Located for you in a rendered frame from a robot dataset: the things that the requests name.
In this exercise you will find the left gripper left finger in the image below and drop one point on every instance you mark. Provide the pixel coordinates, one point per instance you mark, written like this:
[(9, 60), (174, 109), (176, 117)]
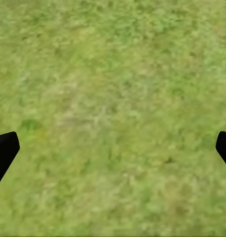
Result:
[(9, 148)]

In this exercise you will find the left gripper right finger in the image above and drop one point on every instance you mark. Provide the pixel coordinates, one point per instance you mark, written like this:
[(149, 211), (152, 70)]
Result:
[(221, 144)]

